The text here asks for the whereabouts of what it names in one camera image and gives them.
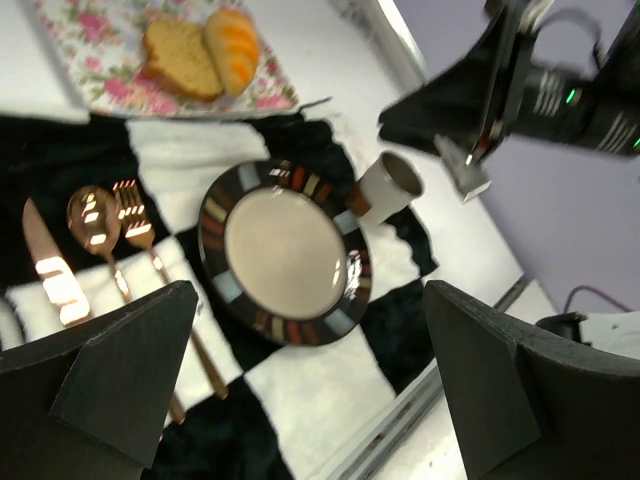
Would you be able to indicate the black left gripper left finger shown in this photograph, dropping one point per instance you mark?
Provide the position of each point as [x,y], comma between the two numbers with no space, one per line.
[90,402]

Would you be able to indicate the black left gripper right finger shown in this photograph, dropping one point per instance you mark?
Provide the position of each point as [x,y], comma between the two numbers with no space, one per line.
[526,403]

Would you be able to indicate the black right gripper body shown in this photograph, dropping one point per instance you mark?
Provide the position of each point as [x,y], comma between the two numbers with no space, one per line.
[554,104]

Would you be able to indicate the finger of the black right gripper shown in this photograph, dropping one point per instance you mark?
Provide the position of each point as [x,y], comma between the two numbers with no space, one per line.
[457,103]

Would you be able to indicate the metal serving tongs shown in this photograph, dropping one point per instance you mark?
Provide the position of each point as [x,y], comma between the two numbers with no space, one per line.
[468,177]

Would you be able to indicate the orange striped croissant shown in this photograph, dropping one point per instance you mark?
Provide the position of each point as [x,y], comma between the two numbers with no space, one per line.
[233,43]

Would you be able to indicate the brown bread slice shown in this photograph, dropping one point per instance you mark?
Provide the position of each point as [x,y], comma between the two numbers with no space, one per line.
[177,59]

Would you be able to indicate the white metal cup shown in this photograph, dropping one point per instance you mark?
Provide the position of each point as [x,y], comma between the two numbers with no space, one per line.
[388,186]

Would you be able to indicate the copper knife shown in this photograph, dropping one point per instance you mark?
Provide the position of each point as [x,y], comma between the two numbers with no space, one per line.
[60,285]

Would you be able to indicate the copper spoon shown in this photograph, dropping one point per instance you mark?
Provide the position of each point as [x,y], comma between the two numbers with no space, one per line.
[92,220]

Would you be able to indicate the copper fork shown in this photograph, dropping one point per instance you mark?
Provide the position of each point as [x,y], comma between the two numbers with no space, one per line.
[140,233]

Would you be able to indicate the dark rimmed ceramic plate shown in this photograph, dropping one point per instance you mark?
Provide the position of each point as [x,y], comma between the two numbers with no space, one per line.
[284,253]

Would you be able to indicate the floral rectangular tray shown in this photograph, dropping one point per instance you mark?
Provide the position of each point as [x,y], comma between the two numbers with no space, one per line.
[100,45]

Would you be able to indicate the aluminium frame rail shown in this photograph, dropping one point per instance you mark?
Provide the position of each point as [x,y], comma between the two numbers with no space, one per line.
[414,436]

